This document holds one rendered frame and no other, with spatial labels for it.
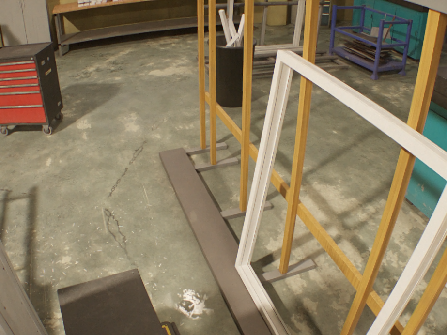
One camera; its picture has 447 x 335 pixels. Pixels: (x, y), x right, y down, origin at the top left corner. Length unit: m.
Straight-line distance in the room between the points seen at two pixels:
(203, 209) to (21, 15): 5.89
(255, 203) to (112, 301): 1.11
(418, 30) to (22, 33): 7.44
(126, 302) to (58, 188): 2.31
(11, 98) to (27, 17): 3.58
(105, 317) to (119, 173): 2.38
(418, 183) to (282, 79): 1.78
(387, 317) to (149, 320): 0.84
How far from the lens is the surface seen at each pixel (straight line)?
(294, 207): 2.27
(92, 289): 1.58
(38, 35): 8.04
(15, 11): 8.00
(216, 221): 2.99
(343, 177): 3.70
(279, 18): 9.16
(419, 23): 7.72
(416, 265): 1.32
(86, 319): 1.49
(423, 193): 3.35
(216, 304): 2.52
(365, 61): 6.59
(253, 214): 2.33
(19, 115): 4.67
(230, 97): 4.74
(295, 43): 6.80
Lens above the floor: 2.01
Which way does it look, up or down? 32 degrees down
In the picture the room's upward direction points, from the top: straight up
